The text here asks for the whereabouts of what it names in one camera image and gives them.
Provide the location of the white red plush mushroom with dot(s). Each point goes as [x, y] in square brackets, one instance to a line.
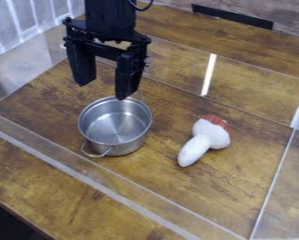
[211, 133]

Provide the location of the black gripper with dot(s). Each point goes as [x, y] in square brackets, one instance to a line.
[123, 45]

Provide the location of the black bar on table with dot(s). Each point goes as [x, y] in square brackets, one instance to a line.
[235, 17]

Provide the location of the silver metal pot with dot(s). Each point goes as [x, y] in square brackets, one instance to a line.
[115, 126]

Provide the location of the clear acrylic enclosure wall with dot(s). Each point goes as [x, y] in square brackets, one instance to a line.
[238, 194]

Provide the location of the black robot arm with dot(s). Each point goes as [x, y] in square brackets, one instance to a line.
[111, 15]

